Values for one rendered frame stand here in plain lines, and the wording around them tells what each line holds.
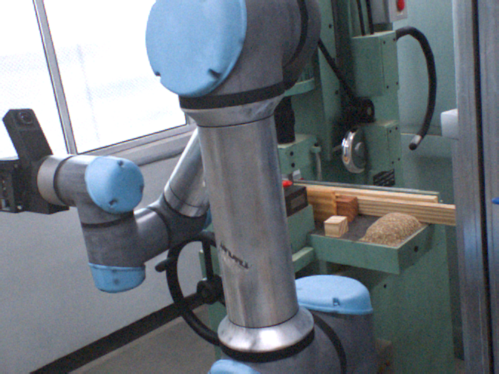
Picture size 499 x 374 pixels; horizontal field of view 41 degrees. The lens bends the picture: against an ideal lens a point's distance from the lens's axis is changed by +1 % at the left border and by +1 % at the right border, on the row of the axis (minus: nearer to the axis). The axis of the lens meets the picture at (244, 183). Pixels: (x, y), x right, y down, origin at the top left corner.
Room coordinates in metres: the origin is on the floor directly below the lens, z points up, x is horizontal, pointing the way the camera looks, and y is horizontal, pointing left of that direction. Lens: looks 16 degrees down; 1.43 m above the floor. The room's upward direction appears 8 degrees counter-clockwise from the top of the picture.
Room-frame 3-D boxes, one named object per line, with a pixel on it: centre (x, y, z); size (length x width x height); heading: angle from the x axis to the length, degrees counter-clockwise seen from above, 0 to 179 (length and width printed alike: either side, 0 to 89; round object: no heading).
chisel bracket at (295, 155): (1.64, -0.13, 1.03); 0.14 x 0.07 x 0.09; 137
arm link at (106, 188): (0.88, 0.20, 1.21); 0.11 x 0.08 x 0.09; 50
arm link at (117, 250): (0.90, 0.19, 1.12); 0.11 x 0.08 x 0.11; 140
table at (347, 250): (1.49, -0.11, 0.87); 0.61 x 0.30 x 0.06; 47
